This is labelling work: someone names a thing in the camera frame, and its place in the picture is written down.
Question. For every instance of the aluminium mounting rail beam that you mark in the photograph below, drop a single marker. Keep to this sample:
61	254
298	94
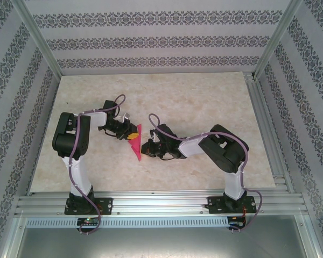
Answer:
161	201

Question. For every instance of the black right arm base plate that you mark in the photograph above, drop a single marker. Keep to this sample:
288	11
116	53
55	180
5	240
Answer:
215	204

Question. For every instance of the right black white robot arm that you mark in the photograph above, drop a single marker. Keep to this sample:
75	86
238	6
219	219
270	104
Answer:
223	153

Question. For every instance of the grey sheet metal panel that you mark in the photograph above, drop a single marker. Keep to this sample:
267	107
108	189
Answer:
161	244

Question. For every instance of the aluminium frame leg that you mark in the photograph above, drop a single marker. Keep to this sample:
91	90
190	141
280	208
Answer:
310	236
12	236

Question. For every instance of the pink cloth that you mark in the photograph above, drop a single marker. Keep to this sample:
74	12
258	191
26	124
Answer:
136	146

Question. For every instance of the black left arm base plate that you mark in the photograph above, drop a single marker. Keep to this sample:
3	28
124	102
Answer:
106	205

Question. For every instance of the aluminium frame post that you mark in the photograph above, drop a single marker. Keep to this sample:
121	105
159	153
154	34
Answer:
37	37
278	37

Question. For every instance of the aluminium side rail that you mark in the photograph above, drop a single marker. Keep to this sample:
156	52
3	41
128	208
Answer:
269	134

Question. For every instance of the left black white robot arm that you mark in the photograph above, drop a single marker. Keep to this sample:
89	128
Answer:
67	139

